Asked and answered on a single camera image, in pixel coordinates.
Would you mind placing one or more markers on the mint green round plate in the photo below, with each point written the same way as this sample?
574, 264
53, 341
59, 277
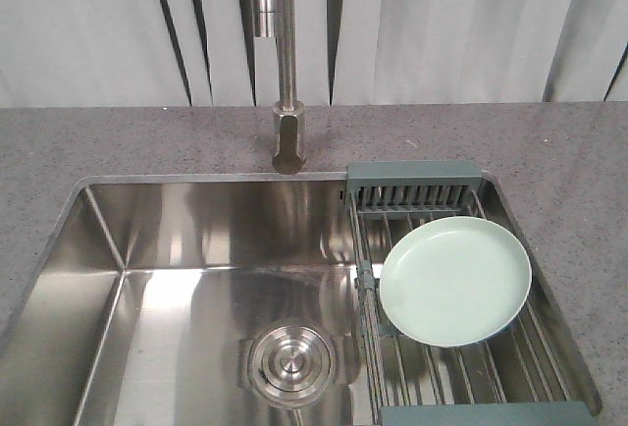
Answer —
455, 281

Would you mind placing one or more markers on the teal and steel dish rack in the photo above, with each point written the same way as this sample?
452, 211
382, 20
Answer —
531, 373

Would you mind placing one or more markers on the stainless steel sink basin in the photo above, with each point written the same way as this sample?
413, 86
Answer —
148, 284

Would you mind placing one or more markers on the round steel sink drain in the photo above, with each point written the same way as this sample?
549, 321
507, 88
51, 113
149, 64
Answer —
291, 363

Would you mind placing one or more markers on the stainless steel faucet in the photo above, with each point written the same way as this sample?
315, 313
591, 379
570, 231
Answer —
276, 19

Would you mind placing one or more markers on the white pleated curtain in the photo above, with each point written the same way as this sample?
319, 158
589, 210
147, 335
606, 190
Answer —
97, 53

